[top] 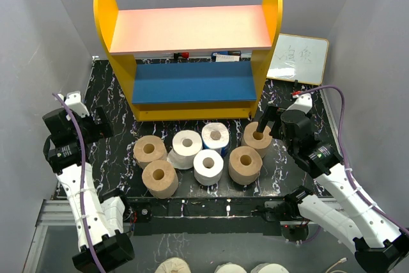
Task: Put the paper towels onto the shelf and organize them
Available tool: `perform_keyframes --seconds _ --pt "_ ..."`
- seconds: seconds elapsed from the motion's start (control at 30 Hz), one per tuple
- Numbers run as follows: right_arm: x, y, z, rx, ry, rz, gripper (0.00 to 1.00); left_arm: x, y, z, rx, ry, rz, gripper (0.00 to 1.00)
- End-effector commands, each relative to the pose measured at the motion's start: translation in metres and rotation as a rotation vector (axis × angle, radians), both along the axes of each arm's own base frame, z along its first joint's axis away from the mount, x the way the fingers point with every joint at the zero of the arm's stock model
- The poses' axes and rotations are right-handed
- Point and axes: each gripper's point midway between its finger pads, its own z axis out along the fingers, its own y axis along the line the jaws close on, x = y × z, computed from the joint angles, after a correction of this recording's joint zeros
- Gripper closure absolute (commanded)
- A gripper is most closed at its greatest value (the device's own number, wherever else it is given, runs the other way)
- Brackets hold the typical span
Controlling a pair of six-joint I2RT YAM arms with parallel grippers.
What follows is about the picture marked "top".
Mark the brown paper roll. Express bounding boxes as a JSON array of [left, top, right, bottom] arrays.
[[142, 160, 178, 199], [241, 121, 272, 158], [228, 146, 263, 185], [133, 135, 167, 169]]

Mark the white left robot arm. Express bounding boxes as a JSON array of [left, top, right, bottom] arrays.
[[43, 107, 135, 272]]

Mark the yellow shelf with coloured boards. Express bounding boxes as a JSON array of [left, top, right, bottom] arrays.
[[93, 0, 283, 121]]

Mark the small whiteboard with yellow frame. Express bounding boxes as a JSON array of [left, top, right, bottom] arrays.
[[267, 34, 329, 86]]

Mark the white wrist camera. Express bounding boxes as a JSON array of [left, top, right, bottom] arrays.
[[65, 91, 89, 118], [287, 91, 313, 114]]

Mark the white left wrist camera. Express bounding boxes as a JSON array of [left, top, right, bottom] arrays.
[[65, 91, 89, 118]]

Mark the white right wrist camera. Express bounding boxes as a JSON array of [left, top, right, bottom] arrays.
[[287, 91, 313, 114]]

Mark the white paper roll plain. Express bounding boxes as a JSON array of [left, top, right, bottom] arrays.
[[194, 149, 224, 186]]

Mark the blue paper roll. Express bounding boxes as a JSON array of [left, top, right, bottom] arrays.
[[201, 122, 230, 157]]

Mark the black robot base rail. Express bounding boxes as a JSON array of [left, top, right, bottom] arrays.
[[124, 196, 323, 237]]

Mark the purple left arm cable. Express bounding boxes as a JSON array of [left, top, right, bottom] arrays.
[[52, 92, 108, 273]]

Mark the white roll bottom middle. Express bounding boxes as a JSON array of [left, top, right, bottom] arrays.
[[214, 263, 247, 273]]

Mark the white cable bottom right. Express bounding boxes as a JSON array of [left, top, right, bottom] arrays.
[[326, 256, 348, 273]]

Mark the white roll bottom right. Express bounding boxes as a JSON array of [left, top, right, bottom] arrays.
[[251, 263, 289, 273]]

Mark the white paper roll sheet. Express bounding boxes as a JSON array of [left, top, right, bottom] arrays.
[[167, 130, 203, 170]]

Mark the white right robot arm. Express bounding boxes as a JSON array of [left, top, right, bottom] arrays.
[[256, 105, 408, 272]]

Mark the red and black marker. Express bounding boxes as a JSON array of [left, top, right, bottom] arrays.
[[173, 52, 189, 61]]

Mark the blue whiteboard eraser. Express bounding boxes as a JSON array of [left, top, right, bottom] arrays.
[[211, 51, 241, 62]]

